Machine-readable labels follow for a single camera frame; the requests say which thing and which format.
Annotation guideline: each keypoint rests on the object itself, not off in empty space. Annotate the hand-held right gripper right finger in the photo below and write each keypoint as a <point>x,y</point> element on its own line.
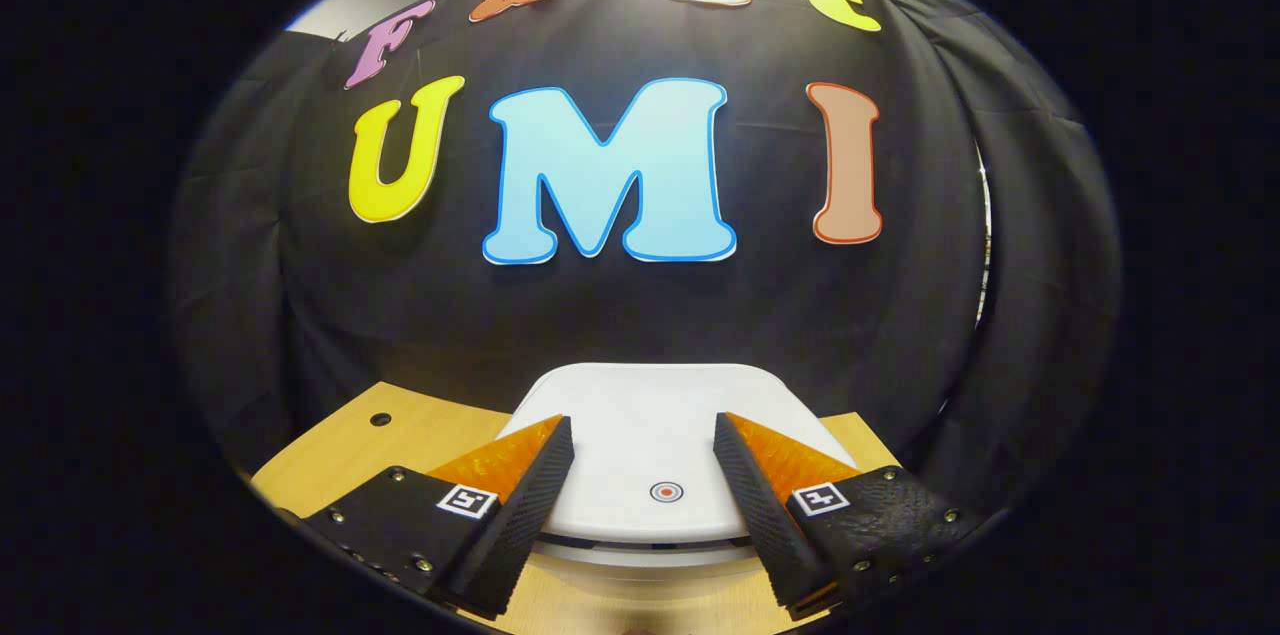
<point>765,520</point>

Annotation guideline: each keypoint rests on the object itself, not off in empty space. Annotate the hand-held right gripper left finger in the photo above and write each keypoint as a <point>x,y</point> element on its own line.
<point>525,520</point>

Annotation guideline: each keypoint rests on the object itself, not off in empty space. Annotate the white desktop garbage bin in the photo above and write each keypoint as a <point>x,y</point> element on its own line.
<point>645,445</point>

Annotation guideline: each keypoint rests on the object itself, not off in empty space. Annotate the wooden desktop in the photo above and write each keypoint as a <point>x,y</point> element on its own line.
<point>400,440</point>

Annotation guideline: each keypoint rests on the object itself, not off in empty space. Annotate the black backdrop cloth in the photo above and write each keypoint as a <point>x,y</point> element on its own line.
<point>620,315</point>

